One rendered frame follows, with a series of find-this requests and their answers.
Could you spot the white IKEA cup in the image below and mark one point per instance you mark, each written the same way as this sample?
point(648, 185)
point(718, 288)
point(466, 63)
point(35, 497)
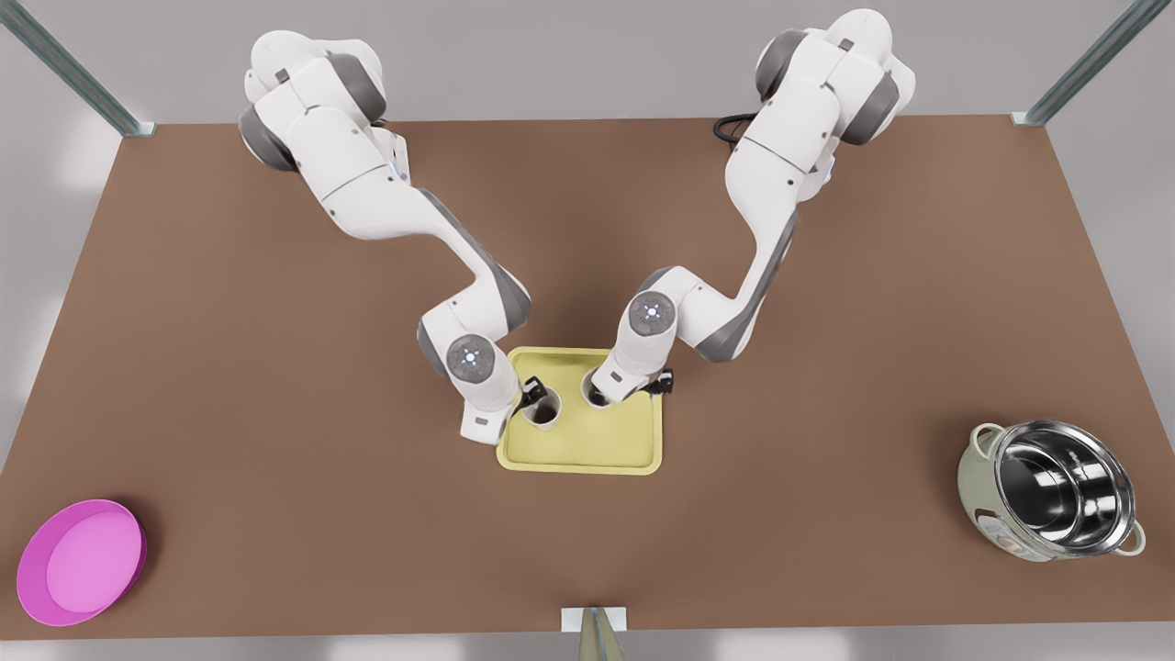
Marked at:
point(544, 410)
point(592, 389)

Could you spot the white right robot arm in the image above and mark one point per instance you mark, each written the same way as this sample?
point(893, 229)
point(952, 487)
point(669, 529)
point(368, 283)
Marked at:
point(367, 184)

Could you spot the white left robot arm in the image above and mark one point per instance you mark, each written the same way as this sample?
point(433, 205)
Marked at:
point(780, 156)

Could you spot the yellow rectangular tray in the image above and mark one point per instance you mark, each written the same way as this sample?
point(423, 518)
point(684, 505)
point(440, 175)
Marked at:
point(597, 445)

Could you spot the steel pot with pale shell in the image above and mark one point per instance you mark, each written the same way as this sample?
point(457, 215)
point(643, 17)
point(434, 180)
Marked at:
point(1056, 491)

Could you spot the pink round bowl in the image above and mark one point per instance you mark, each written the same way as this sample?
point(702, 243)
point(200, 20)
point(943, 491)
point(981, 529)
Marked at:
point(83, 562)

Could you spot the silver frame post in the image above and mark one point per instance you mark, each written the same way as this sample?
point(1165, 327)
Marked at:
point(64, 66)
point(1092, 60)
point(597, 633)

